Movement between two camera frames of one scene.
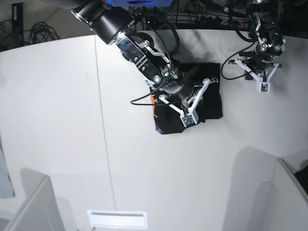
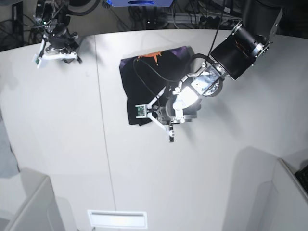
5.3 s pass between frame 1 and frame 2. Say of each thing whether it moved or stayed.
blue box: stayed
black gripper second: moved
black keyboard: stayed
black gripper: moved
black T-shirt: moved
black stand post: stayed
